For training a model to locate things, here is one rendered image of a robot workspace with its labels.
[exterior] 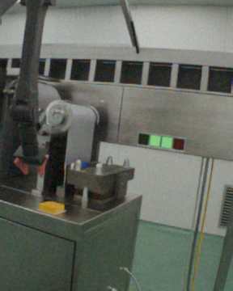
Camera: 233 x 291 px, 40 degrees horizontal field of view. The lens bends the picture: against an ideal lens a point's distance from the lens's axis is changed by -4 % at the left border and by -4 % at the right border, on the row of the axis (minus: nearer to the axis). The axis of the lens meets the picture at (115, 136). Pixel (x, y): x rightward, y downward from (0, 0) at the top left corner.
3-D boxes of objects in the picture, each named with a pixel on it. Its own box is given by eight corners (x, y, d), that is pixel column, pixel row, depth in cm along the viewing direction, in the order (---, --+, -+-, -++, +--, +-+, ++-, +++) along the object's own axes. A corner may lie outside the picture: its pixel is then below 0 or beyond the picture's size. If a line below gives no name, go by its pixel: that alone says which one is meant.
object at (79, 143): (64, 169, 147) (68, 128, 146) (88, 165, 169) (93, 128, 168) (65, 169, 147) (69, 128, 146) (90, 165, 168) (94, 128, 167)
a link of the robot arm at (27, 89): (21, -18, 94) (52, -19, 92) (28, -12, 100) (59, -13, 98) (5, 118, 99) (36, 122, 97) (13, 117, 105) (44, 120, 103)
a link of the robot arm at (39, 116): (8, 107, 99) (33, 109, 98) (24, 91, 109) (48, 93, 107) (13, 139, 106) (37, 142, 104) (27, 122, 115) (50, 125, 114)
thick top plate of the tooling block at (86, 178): (66, 183, 142) (68, 169, 142) (105, 174, 179) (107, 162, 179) (99, 190, 136) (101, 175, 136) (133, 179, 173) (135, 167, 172)
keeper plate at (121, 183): (114, 197, 151) (116, 174, 151) (122, 194, 161) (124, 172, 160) (119, 199, 150) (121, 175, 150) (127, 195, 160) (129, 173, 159)
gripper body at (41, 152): (21, 149, 114) (19, 130, 110) (48, 153, 112) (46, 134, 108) (13, 159, 108) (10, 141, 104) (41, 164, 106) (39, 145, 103)
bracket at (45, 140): (31, 191, 146) (37, 124, 144) (40, 190, 152) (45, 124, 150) (40, 194, 144) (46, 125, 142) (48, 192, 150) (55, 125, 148)
